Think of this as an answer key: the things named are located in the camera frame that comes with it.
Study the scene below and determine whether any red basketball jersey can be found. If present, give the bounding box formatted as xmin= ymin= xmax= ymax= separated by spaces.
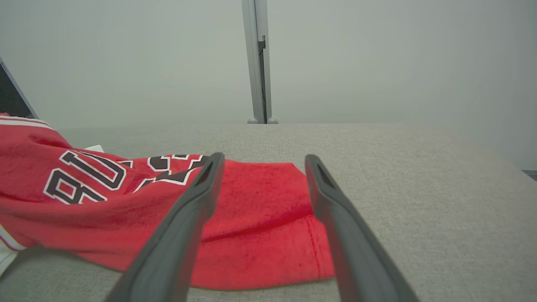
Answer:
xmin=0 ymin=112 xmax=336 ymax=291

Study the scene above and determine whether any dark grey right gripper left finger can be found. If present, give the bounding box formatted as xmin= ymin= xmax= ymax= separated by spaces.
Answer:
xmin=105 ymin=152 xmax=226 ymax=302

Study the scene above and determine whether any dark framed panel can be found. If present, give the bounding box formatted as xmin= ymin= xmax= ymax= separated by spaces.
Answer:
xmin=0 ymin=57 xmax=39 ymax=120

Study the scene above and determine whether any grey metal partition post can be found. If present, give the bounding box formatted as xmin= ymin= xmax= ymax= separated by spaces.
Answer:
xmin=242 ymin=0 xmax=279 ymax=125

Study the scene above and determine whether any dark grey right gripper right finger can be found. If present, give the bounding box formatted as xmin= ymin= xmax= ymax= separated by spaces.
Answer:
xmin=305 ymin=154 xmax=421 ymax=302

